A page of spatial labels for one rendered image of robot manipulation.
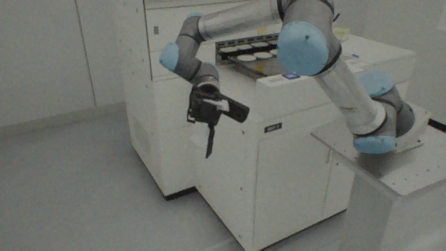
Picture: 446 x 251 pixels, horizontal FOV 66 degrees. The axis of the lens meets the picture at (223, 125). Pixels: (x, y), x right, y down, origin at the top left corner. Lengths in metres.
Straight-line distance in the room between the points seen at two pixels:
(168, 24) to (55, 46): 1.60
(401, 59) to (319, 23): 1.11
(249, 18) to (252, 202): 0.88
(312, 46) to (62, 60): 2.65
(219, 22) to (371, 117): 0.50
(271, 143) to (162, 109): 0.68
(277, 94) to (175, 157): 0.88
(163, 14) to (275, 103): 0.71
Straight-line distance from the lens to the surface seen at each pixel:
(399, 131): 1.29
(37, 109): 3.34
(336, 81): 0.90
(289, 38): 0.79
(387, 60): 1.81
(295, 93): 1.43
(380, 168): 1.19
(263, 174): 1.52
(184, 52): 1.03
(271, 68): 1.72
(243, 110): 0.92
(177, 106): 1.89
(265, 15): 0.96
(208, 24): 1.05
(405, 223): 2.33
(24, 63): 3.20
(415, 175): 1.21
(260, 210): 1.65
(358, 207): 1.48
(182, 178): 2.14
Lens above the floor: 1.45
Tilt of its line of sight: 28 degrees down
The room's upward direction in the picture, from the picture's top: straight up
